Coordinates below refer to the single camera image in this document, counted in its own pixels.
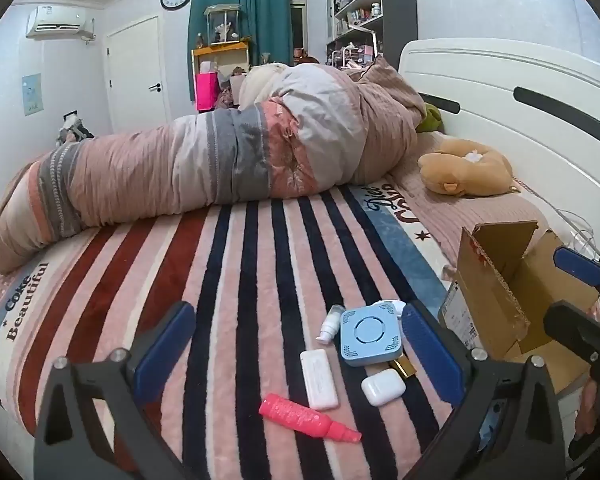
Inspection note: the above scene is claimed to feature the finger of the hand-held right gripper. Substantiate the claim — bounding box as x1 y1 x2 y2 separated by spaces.
544 300 600 376
554 246 600 306

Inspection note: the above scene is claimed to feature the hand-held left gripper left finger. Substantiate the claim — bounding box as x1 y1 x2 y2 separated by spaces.
32 301 197 480

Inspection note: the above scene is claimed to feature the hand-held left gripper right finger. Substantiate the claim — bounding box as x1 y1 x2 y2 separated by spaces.
401 302 566 480

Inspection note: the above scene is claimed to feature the white earbuds case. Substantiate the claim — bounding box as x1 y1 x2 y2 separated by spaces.
361 369 407 407

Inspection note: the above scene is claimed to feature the blue square plastic device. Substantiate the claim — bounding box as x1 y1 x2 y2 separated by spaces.
339 306 408 367

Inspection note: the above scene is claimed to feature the brown cardboard box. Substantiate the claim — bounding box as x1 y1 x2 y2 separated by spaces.
437 220 600 396

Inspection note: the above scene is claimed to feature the small white pump bottle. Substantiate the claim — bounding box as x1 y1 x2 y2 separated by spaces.
315 304 346 345

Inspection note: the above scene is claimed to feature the white rectangular case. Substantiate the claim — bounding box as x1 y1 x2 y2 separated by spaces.
300 348 340 410

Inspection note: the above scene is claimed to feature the pink spray bottle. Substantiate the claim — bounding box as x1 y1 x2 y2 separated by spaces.
259 393 363 445

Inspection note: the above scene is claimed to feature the pink pouch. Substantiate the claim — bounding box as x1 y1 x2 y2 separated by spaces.
575 375 600 436

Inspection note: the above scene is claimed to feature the striped plush blanket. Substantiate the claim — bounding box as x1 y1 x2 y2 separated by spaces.
0 180 481 480

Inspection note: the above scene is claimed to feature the beige striped pillow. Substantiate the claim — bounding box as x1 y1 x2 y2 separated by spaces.
385 130 551 271

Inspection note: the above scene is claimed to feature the brown plush toy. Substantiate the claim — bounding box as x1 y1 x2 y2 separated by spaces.
418 138 515 197

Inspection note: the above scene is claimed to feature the pink and grey duvet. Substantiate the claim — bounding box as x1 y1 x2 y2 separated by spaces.
0 56 428 276

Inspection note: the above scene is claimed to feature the green plush toy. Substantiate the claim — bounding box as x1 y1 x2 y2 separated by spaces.
415 102 446 134

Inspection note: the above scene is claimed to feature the white bed headboard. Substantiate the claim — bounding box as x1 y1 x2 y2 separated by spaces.
397 39 600 241

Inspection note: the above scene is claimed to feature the pink gift bag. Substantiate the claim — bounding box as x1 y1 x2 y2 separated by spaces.
196 71 221 112

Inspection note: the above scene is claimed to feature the white door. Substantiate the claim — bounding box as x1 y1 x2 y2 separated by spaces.
104 16 171 136

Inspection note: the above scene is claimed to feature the yellow shelf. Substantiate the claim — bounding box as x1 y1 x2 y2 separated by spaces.
191 42 253 103

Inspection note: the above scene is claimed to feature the glass display case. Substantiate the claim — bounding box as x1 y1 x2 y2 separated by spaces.
205 5 242 46

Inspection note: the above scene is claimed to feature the dark shelving unit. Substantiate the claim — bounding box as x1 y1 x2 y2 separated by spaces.
325 0 418 68

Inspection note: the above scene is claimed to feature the white air conditioner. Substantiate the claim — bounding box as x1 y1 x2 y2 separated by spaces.
26 5 96 41

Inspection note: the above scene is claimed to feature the teal curtain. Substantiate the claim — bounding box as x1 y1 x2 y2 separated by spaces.
187 0 293 106

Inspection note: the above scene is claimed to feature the window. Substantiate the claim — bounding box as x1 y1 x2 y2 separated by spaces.
287 0 308 61

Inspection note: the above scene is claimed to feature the white cable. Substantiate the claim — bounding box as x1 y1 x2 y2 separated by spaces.
545 200 600 261

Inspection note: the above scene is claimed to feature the light blue wall poster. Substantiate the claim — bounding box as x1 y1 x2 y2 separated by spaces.
22 73 44 117

